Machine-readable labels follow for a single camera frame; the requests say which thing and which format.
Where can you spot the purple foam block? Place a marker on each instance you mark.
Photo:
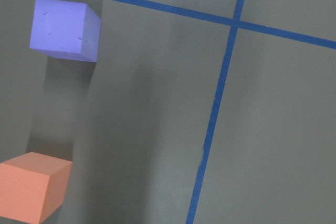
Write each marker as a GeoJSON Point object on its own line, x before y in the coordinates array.
{"type": "Point", "coordinates": [65, 30]}

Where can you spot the orange foam block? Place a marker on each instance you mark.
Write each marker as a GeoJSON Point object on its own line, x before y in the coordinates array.
{"type": "Point", "coordinates": [33, 186]}

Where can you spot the brown paper table cover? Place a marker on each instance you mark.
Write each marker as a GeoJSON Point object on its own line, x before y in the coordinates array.
{"type": "Point", "coordinates": [196, 111]}

